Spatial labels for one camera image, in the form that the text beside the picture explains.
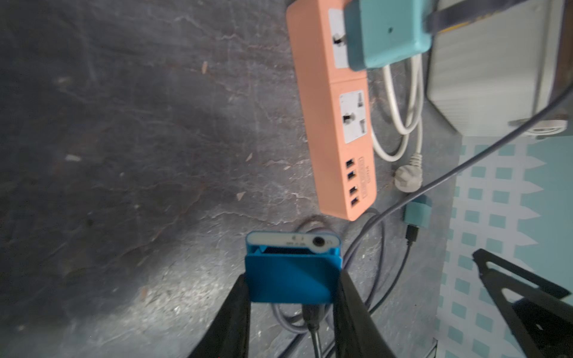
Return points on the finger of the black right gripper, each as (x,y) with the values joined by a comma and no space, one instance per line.
(532,307)

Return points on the teal usb charger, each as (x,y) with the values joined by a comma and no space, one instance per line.
(383,32)
(417,213)

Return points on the white storage box brown lid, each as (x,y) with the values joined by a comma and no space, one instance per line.
(489,76)

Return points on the orange power strip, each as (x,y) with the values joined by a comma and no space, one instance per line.
(335,107)

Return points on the blue mp3 player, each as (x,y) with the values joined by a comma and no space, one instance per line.
(293,267)

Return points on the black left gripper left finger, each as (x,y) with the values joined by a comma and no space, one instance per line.
(228,334)

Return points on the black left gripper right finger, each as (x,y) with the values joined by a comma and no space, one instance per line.
(356,335)

